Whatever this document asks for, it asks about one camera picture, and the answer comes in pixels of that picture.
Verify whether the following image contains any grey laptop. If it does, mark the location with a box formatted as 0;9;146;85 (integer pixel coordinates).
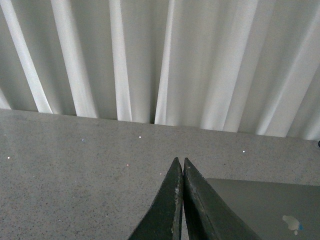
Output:
207;178;320;240

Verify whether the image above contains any white curtain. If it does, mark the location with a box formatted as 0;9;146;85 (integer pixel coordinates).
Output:
0;0;320;140

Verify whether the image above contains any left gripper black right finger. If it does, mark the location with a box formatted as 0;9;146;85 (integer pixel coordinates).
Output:
183;158;259;240

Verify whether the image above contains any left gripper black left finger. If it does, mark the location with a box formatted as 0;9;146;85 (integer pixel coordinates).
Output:
129;157;184;240

